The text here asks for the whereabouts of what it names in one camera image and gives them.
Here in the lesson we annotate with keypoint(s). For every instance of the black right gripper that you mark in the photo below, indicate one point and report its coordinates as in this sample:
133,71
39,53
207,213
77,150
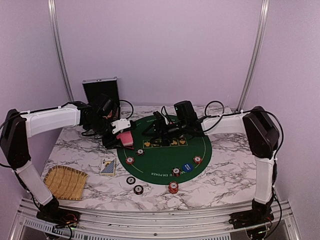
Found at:
158,126

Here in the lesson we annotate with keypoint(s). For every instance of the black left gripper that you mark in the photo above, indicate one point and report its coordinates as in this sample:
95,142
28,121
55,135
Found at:
111,143

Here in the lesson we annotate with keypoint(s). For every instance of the red playing card deck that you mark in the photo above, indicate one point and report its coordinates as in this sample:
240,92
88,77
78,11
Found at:
126,139

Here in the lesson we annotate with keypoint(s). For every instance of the blue small blind button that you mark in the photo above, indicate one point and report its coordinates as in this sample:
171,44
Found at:
187,167

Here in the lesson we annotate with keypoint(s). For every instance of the red poker chip stack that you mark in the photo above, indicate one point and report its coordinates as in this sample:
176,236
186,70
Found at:
173,187

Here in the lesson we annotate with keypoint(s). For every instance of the black poker chip stack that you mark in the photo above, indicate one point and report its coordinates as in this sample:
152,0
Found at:
138,189

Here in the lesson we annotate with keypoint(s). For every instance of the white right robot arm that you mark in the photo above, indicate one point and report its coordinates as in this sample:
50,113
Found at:
264,137

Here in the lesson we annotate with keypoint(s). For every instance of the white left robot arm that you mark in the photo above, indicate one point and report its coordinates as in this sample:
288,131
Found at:
29,134

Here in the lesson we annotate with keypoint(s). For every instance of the playing card box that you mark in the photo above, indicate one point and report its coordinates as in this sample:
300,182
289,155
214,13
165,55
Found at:
108,167

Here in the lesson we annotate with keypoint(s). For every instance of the round green poker mat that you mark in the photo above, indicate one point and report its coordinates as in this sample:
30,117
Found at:
156,165

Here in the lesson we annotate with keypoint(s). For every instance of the aluminium poker chip case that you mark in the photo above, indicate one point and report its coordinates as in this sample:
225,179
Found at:
107,86

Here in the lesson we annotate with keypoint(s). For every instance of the woven bamboo tray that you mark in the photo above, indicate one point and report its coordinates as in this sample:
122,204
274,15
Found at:
66,183

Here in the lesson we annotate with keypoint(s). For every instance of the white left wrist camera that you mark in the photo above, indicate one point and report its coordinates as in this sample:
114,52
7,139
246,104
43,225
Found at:
123,125

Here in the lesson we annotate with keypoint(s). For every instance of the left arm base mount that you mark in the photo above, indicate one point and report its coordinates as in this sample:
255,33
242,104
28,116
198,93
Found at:
51,212

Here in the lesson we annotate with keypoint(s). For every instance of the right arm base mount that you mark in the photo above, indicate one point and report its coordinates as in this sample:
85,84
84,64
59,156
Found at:
258,214

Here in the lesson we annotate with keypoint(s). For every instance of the left aluminium frame post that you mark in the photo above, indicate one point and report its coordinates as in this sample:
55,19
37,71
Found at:
59,49

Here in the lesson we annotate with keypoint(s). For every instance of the aluminium frame post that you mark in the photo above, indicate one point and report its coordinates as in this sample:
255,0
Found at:
59,49
260,33

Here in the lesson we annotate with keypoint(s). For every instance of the aluminium front rail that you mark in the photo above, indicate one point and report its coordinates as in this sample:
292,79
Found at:
192,224

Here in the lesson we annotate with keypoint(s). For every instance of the right aluminium frame post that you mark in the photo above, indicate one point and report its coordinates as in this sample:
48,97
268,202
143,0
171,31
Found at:
260,33

